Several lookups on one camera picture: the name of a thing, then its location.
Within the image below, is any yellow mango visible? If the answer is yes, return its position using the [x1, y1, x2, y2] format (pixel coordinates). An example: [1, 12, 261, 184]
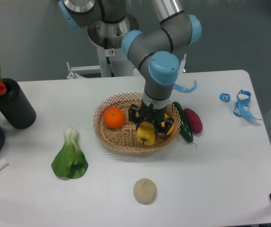
[161, 113, 175, 135]

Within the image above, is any woven wicker basket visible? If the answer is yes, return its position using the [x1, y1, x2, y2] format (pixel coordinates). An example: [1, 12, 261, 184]
[93, 93, 181, 154]

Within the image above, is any black cylindrical vase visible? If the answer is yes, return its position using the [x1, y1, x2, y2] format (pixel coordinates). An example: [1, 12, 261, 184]
[0, 78, 36, 129]

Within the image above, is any blue curved strap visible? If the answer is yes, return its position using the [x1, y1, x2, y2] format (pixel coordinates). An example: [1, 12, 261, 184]
[173, 79, 197, 94]

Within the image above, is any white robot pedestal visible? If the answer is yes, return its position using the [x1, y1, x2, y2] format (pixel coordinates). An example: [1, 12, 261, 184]
[58, 0, 141, 78]

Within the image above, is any beige round bun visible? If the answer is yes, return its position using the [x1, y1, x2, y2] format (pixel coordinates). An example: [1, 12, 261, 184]
[133, 178, 157, 205]

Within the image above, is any orange fruit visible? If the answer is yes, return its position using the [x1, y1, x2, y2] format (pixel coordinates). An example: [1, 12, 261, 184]
[103, 107, 125, 129]

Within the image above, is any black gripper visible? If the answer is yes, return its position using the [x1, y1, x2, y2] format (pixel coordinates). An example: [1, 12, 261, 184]
[128, 101, 174, 135]

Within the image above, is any yellow bell pepper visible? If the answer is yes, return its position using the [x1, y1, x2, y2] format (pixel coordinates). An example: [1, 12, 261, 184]
[136, 122, 155, 146]

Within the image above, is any blue ribbon strap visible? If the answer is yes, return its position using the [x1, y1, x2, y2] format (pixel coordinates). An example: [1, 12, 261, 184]
[233, 88, 263, 123]

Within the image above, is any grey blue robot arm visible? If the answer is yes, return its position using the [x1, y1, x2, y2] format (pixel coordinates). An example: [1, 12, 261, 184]
[121, 0, 202, 135]

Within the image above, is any green cucumber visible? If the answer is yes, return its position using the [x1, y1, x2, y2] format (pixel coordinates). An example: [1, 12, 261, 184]
[172, 101, 194, 143]

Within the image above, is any green bok choy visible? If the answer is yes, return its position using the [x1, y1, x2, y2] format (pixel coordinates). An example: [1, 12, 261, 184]
[51, 127, 88, 179]

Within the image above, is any white pedestal base frame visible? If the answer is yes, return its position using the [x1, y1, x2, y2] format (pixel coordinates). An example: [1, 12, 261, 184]
[66, 53, 187, 79]

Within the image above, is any purple sweet potato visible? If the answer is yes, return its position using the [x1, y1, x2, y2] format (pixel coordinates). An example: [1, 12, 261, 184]
[184, 108, 203, 134]

